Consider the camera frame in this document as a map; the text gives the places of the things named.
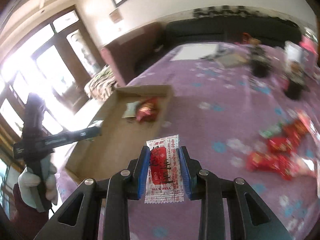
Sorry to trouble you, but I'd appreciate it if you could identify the white red snack packet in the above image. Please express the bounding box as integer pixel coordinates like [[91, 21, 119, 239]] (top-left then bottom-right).
[[144, 135, 184, 204]]

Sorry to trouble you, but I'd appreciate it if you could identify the white paper sheet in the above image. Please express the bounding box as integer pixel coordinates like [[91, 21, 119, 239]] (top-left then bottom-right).
[[170, 43, 219, 61]]

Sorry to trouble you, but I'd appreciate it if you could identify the patterned blanket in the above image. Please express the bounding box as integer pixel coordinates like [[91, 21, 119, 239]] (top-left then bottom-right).
[[84, 66, 118, 101]]

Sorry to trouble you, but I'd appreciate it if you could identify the pale green snack packet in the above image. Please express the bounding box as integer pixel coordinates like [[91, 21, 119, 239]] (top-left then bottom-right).
[[122, 101, 140, 118]]

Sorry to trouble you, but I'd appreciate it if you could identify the cardboard tray box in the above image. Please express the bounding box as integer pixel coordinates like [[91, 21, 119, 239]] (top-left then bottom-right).
[[65, 85, 173, 184]]

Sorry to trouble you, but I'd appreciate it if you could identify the green clear candy packet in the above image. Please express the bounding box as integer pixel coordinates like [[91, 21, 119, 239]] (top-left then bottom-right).
[[259, 122, 284, 139]]

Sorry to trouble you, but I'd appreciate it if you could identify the red bar snack packet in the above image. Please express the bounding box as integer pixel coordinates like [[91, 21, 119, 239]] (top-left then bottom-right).
[[246, 152, 293, 180]]

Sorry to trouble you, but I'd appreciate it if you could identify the purple floral tablecloth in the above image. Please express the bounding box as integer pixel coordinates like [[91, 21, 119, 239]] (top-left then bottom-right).
[[129, 46, 319, 239]]

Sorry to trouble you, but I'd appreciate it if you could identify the gloved left hand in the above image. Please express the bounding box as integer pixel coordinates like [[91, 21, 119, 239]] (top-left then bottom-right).
[[18, 164, 58, 209]]

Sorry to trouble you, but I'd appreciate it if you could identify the white cup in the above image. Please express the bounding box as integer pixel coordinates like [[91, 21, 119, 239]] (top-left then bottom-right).
[[284, 41, 303, 63]]

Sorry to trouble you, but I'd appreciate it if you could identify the pink water bottle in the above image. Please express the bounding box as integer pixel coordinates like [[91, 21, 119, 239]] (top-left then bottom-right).
[[299, 33, 318, 54]]

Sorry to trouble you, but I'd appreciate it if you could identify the maroon armchair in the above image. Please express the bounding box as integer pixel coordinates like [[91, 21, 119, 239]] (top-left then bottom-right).
[[100, 22, 163, 87]]

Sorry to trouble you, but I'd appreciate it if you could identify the dark red gold snack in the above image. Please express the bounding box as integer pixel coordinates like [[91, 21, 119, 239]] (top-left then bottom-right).
[[136, 97, 159, 122]]

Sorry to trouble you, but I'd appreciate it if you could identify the black sofa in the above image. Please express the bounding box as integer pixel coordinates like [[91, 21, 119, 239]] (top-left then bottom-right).
[[165, 16, 302, 48]]

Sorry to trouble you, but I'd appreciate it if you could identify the black jar with cork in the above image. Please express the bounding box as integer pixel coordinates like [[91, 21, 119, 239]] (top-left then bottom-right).
[[284, 61, 310, 100]]

